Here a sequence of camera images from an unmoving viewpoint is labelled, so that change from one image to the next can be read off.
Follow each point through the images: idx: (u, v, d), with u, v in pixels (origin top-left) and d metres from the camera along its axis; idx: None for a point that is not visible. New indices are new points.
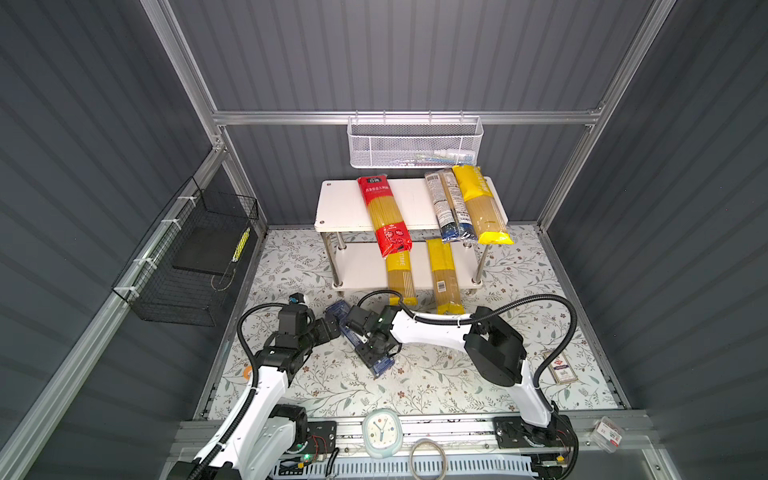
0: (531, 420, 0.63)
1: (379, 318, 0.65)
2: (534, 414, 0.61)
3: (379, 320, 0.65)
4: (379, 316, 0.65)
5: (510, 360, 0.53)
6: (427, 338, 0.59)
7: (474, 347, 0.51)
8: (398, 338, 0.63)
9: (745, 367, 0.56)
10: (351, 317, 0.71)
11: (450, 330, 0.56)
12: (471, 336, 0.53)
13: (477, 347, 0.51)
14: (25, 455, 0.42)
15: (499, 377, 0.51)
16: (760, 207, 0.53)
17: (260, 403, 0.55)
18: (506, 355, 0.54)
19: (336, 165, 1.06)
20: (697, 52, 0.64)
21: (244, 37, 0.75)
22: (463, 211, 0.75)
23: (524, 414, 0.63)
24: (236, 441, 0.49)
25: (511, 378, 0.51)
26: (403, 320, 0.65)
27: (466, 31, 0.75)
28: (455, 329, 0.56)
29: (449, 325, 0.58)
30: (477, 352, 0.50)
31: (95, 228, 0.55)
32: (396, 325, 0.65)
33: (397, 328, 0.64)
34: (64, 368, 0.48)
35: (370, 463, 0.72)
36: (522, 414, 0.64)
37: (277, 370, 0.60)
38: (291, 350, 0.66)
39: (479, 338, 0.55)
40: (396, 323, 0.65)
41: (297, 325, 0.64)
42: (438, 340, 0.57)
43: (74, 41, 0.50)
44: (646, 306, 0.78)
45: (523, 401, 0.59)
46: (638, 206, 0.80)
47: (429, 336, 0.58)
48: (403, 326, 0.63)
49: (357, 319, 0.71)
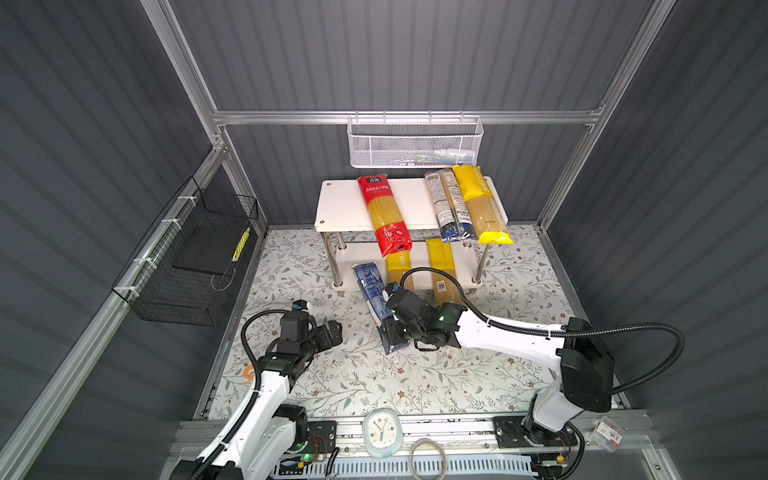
0: (541, 422, 0.63)
1: (441, 317, 0.61)
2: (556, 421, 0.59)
3: (439, 317, 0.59)
4: (439, 313, 0.65)
5: (607, 386, 0.44)
6: (503, 347, 0.51)
7: (573, 367, 0.43)
8: (464, 343, 0.55)
9: (746, 366, 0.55)
10: (406, 305, 0.60)
11: (536, 342, 0.49)
12: (567, 350, 0.46)
13: (576, 365, 0.43)
14: (25, 455, 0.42)
15: (588, 401, 0.45)
16: (761, 207, 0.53)
17: (262, 404, 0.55)
18: (603, 378, 0.46)
19: (336, 165, 1.06)
20: (697, 51, 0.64)
21: (244, 36, 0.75)
22: (463, 211, 0.75)
23: (540, 416, 0.64)
24: (239, 441, 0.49)
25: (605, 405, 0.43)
26: (473, 322, 0.56)
27: (467, 30, 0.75)
28: (543, 341, 0.48)
29: (535, 336, 0.49)
30: (574, 371, 0.43)
31: (96, 228, 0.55)
32: (461, 327, 0.57)
33: (464, 330, 0.56)
34: (64, 368, 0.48)
35: (370, 463, 0.72)
36: (534, 411, 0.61)
37: (278, 374, 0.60)
38: (291, 355, 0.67)
39: (578, 355, 0.51)
40: (463, 324, 0.57)
41: (298, 331, 0.65)
42: (517, 351, 0.50)
43: (74, 42, 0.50)
44: (646, 305, 0.78)
45: (557, 411, 0.56)
46: (637, 206, 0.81)
47: (504, 345, 0.51)
48: (471, 330, 0.55)
49: (412, 308, 0.60)
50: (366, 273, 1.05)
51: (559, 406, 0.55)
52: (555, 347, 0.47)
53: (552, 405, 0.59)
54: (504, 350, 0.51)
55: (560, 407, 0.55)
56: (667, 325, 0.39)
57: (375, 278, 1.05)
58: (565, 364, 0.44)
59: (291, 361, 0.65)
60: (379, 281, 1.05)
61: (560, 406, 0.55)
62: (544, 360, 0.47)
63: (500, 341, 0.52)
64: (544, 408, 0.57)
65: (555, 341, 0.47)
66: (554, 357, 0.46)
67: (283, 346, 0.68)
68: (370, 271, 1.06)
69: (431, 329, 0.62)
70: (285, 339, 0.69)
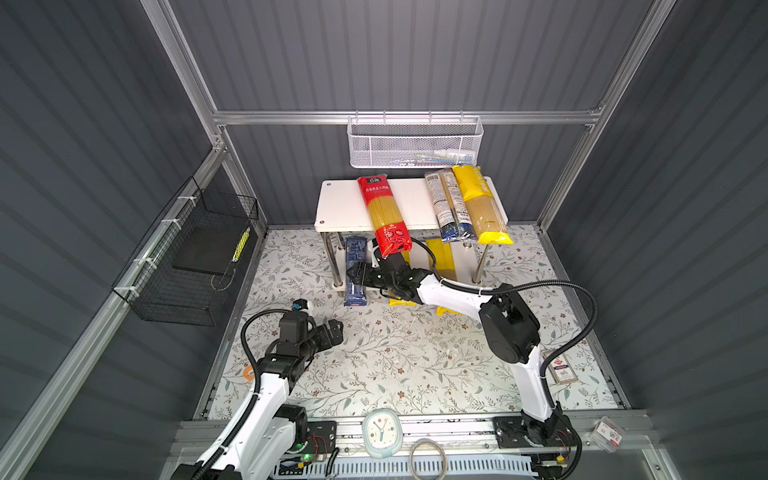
0: (529, 411, 0.66)
1: (411, 276, 0.76)
2: (534, 406, 0.63)
3: (410, 277, 0.76)
4: (411, 274, 0.76)
5: (520, 340, 0.55)
6: (449, 302, 0.63)
7: (487, 316, 0.54)
8: (423, 297, 0.69)
9: (747, 366, 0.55)
10: (389, 261, 0.73)
11: (470, 297, 0.60)
12: (487, 304, 0.57)
13: (489, 314, 0.54)
14: (26, 455, 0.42)
15: (504, 350, 0.55)
16: (761, 207, 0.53)
17: (262, 407, 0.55)
18: (516, 333, 0.56)
19: (336, 166, 1.06)
20: (697, 51, 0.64)
21: (244, 35, 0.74)
22: (463, 211, 0.75)
23: (525, 404, 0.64)
24: (239, 444, 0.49)
25: (516, 355, 0.53)
26: (430, 282, 0.70)
27: (467, 30, 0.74)
28: (474, 296, 0.60)
29: (470, 292, 0.62)
30: (487, 319, 0.54)
31: (96, 229, 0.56)
32: (422, 285, 0.70)
33: (423, 287, 0.69)
34: (64, 369, 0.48)
35: (370, 463, 0.72)
36: (523, 403, 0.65)
37: (278, 377, 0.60)
38: (291, 357, 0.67)
39: (494, 308, 0.57)
40: (424, 283, 0.70)
41: (297, 333, 0.64)
42: (458, 304, 0.61)
43: (75, 43, 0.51)
44: (646, 305, 0.78)
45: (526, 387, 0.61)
46: (637, 207, 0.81)
47: (450, 300, 0.63)
48: (428, 287, 0.69)
49: (395, 265, 0.72)
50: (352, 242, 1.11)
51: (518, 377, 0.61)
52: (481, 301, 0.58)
53: (520, 380, 0.61)
54: (451, 306, 0.64)
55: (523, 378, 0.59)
56: (584, 287, 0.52)
57: (360, 248, 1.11)
58: (483, 313, 0.56)
59: (291, 364, 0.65)
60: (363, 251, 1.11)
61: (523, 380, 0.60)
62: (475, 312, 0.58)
63: (450, 298, 0.63)
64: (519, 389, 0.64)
65: (483, 297, 0.59)
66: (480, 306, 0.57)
67: (283, 348, 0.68)
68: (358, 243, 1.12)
69: (401, 285, 0.75)
70: (285, 340, 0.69)
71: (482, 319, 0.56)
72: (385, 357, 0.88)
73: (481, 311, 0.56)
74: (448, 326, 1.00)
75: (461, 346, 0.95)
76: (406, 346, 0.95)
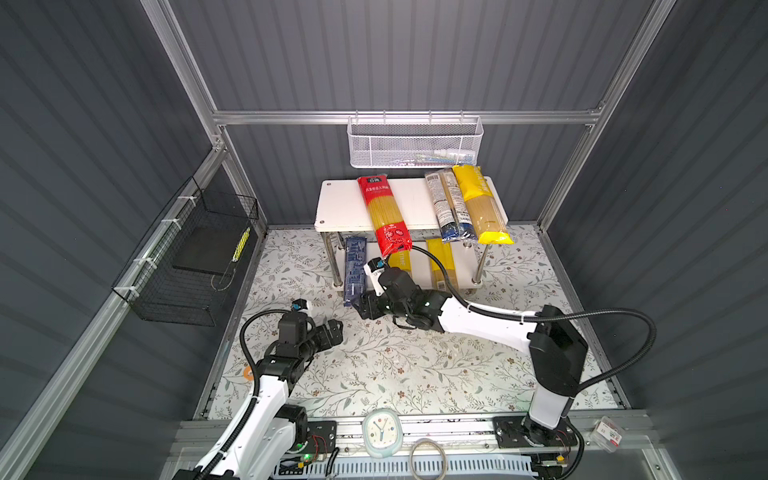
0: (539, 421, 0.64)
1: (427, 303, 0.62)
2: (548, 416, 0.60)
3: (426, 304, 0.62)
4: (426, 298, 0.67)
5: (575, 369, 0.48)
6: (481, 331, 0.54)
7: (540, 349, 0.46)
8: (447, 327, 0.59)
9: (746, 366, 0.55)
10: (398, 286, 0.63)
11: (510, 326, 0.52)
12: (537, 335, 0.48)
13: (541, 348, 0.46)
14: (24, 456, 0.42)
15: (556, 384, 0.47)
16: (761, 207, 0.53)
17: (261, 411, 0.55)
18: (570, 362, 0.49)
19: (336, 166, 1.06)
20: (698, 51, 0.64)
21: (244, 35, 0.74)
22: (463, 211, 0.75)
23: (536, 412, 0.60)
24: (238, 448, 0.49)
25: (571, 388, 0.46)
26: (454, 307, 0.60)
27: (467, 29, 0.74)
28: (516, 326, 0.51)
29: (509, 320, 0.53)
30: (539, 353, 0.45)
31: (97, 229, 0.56)
32: (444, 312, 0.60)
33: (446, 314, 0.59)
34: (64, 369, 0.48)
35: (370, 463, 0.72)
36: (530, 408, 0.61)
37: (277, 379, 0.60)
38: (291, 358, 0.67)
39: (545, 338, 0.52)
40: (446, 309, 0.61)
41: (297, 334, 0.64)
42: (493, 335, 0.53)
43: (74, 42, 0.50)
44: (646, 306, 0.78)
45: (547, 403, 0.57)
46: (637, 207, 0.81)
47: (483, 329, 0.54)
48: (453, 314, 0.59)
49: (405, 292, 0.63)
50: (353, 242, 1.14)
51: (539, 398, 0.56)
52: (527, 332, 0.49)
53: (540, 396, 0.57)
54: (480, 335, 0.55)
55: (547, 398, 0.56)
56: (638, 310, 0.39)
57: (360, 248, 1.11)
58: (533, 346, 0.47)
59: (291, 365, 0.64)
60: (363, 250, 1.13)
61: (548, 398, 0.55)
62: (518, 344, 0.49)
63: (479, 325, 0.55)
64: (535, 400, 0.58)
65: (528, 326, 0.50)
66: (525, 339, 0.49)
67: (282, 349, 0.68)
68: (357, 243, 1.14)
69: (417, 313, 0.65)
70: (284, 341, 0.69)
71: (532, 352, 0.46)
72: (385, 357, 0.88)
73: (531, 344, 0.48)
74: None
75: (461, 346, 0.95)
76: (406, 346, 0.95)
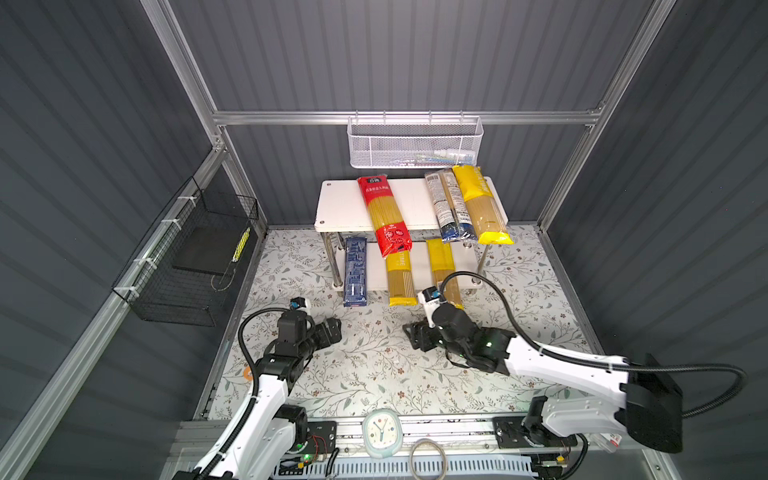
0: (552, 426, 0.62)
1: (489, 343, 0.59)
2: (564, 427, 0.60)
3: (488, 345, 0.59)
4: (488, 338, 0.61)
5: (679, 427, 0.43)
6: (557, 376, 0.50)
7: (639, 404, 0.41)
8: (512, 370, 0.55)
9: (746, 366, 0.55)
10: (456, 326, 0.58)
11: (595, 374, 0.47)
12: (632, 386, 0.44)
13: (640, 402, 0.41)
14: (25, 456, 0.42)
15: (655, 440, 0.42)
16: (762, 207, 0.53)
17: (261, 410, 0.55)
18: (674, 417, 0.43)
19: (336, 166, 1.06)
20: (698, 50, 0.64)
21: (244, 35, 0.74)
22: (463, 211, 0.75)
23: (554, 420, 0.63)
24: (236, 450, 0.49)
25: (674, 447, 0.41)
26: (523, 351, 0.55)
27: (467, 30, 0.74)
28: (603, 374, 0.46)
29: (595, 368, 0.47)
30: (638, 407, 0.41)
31: (97, 229, 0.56)
32: (511, 354, 0.56)
33: (514, 360, 0.54)
34: (64, 369, 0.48)
35: (370, 463, 0.72)
36: (549, 414, 0.65)
37: (277, 379, 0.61)
38: (290, 356, 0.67)
39: (643, 391, 0.48)
40: (513, 351, 0.56)
41: (296, 332, 0.64)
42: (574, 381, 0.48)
43: (74, 41, 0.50)
44: (647, 306, 0.78)
45: (578, 423, 0.57)
46: (637, 207, 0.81)
47: (560, 374, 0.49)
48: (523, 357, 0.54)
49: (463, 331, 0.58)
50: (354, 243, 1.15)
51: (580, 421, 0.56)
52: (618, 382, 0.45)
53: (577, 415, 0.58)
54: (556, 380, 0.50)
55: (587, 421, 0.55)
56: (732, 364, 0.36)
57: (360, 248, 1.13)
58: (630, 401, 0.42)
59: (290, 364, 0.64)
60: (363, 251, 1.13)
61: (584, 421, 0.56)
62: (605, 395, 0.45)
63: (556, 370, 0.50)
64: (568, 417, 0.60)
65: (619, 375, 0.45)
66: (620, 393, 0.43)
67: (281, 347, 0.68)
68: (357, 243, 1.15)
69: (478, 355, 0.60)
70: (282, 340, 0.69)
71: (628, 407, 0.43)
72: (385, 357, 0.88)
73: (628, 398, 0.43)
74: None
75: None
76: (406, 346, 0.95)
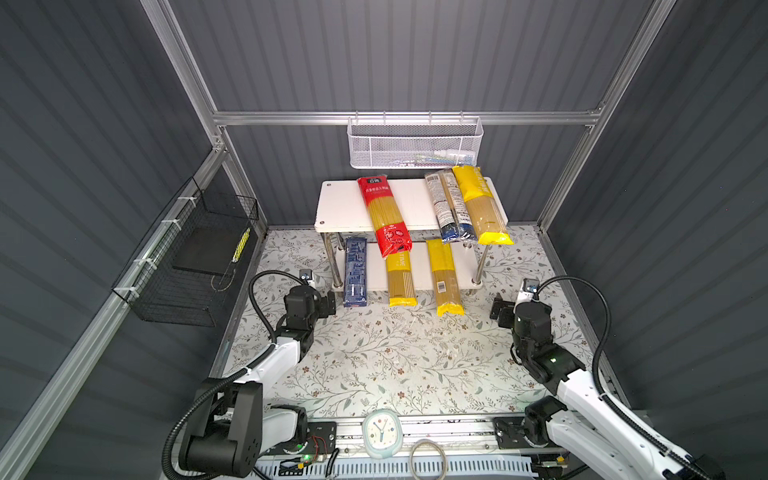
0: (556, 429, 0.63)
1: (554, 359, 0.60)
2: (567, 438, 0.61)
3: (553, 360, 0.60)
4: (554, 355, 0.63)
5: None
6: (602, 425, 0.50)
7: None
8: (561, 391, 0.56)
9: (745, 367, 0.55)
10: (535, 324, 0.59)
11: (643, 446, 0.45)
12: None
13: None
14: (25, 457, 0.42)
15: None
16: (761, 207, 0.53)
17: (278, 351, 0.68)
18: None
19: (336, 166, 1.06)
20: (698, 51, 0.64)
21: (244, 35, 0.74)
22: (463, 211, 0.75)
23: (564, 427, 0.63)
24: (260, 371, 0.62)
25: None
26: (585, 385, 0.54)
27: (468, 30, 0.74)
28: (655, 451, 0.44)
29: (649, 442, 0.45)
30: None
31: (97, 229, 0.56)
32: (570, 378, 0.56)
33: (570, 384, 0.55)
34: (64, 369, 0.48)
35: (370, 463, 0.72)
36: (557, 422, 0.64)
37: (291, 339, 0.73)
38: (301, 329, 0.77)
39: None
40: (574, 377, 0.56)
41: (304, 307, 0.68)
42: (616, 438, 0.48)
43: (74, 42, 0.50)
44: (647, 306, 0.78)
45: (584, 453, 0.57)
46: (637, 208, 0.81)
47: (606, 424, 0.49)
48: (580, 387, 0.54)
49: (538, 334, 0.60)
50: (354, 243, 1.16)
51: (591, 456, 0.56)
52: (666, 467, 0.43)
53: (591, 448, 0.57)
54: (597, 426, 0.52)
55: (597, 455, 0.55)
56: None
57: (360, 249, 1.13)
58: None
59: (299, 336, 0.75)
60: (363, 251, 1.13)
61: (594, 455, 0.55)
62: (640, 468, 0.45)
63: (605, 416, 0.50)
64: (578, 439, 0.59)
65: (672, 463, 0.43)
66: (660, 477, 0.42)
67: (293, 320, 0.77)
68: (357, 243, 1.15)
69: (536, 362, 0.62)
70: (293, 314, 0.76)
71: None
72: (385, 358, 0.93)
73: None
74: (448, 326, 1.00)
75: (461, 346, 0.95)
76: (406, 346, 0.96)
